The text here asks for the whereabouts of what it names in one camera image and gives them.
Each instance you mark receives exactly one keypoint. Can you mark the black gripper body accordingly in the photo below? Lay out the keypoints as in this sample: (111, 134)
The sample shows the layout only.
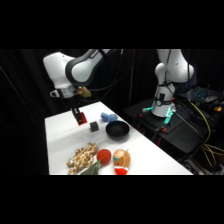
(71, 101)

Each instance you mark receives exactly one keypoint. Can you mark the black bowl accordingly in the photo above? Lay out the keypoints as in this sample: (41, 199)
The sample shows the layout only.
(117, 129)

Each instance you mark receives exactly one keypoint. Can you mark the wrist camera with gold mount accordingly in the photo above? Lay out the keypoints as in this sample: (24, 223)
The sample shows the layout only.
(82, 91)

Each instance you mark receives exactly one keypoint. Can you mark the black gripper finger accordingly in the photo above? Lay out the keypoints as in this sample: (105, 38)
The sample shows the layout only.
(81, 113)
(74, 112)

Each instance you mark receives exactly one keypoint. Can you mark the red round plush ball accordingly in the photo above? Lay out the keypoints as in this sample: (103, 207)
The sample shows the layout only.
(103, 156)

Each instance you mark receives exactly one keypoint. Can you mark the blue fluffy cloth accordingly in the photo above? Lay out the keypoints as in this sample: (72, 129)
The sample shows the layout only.
(108, 117)

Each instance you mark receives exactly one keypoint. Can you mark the gingerbread man plush toy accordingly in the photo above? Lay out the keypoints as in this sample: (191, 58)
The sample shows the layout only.
(121, 160)

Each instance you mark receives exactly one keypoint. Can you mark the red cube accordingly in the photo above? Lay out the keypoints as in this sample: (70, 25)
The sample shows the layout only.
(81, 119)

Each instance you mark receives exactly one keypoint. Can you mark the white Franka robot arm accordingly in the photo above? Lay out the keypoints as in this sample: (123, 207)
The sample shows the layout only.
(83, 68)

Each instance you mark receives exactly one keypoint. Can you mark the keyboard with cyan lights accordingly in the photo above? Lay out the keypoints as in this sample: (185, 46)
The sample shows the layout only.
(202, 94)

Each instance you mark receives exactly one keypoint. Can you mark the dark grey cube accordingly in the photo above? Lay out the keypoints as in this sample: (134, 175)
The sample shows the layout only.
(94, 126)

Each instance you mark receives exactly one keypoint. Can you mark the spotted giraffe plush toy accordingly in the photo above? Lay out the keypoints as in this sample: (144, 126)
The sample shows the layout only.
(81, 159)

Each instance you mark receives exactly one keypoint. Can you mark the black robot stand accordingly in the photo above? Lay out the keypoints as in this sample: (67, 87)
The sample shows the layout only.
(176, 130)

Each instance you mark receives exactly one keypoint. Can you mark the green leafy plush toy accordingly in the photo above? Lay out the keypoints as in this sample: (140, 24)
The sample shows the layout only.
(91, 169)

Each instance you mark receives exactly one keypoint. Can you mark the black curtain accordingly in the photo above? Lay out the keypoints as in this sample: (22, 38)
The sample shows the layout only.
(23, 100)

